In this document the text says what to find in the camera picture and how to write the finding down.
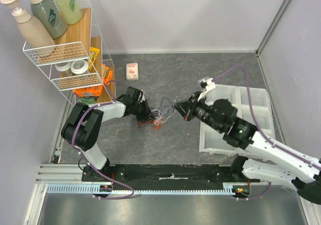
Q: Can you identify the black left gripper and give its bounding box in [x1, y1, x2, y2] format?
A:
[132, 99, 156, 123]

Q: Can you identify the yellow snack packet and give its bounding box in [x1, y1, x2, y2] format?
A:
[88, 46, 100, 70]

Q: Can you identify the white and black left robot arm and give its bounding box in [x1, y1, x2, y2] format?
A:
[61, 86, 155, 181]

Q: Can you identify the orange flat package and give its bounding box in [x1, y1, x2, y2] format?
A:
[73, 85, 103, 97]

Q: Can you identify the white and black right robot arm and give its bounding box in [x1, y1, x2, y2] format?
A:
[174, 91, 320, 204]

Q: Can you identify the green box on shelf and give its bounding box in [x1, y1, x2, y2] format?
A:
[78, 96, 98, 104]

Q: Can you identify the orange box on shelf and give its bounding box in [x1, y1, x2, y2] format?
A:
[102, 64, 113, 85]

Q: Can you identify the aluminium frame rail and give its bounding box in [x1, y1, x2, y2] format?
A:
[37, 163, 86, 184]

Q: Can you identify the white and red small box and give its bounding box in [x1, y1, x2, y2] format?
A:
[126, 63, 139, 81]

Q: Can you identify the slotted white cable duct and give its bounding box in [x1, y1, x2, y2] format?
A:
[47, 183, 238, 196]

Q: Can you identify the white compartment organizer tray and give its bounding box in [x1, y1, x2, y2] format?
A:
[199, 84, 275, 159]

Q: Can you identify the dark green pump bottle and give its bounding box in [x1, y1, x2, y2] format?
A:
[30, 0, 67, 39]

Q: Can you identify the light green bottle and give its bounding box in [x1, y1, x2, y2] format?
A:
[54, 0, 82, 25]

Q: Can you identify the white wire shelf rack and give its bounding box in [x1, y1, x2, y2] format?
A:
[23, 0, 116, 105]

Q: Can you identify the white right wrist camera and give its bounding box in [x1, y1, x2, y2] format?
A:
[198, 77, 216, 101]

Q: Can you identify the beige pump bottle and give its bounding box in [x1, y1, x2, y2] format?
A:
[1, 0, 55, 57]

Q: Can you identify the multicolour cable pile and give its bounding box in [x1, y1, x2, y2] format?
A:
[131, 96, 179, 131]

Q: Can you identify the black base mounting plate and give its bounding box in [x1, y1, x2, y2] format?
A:
[81, 163, 261, 185]

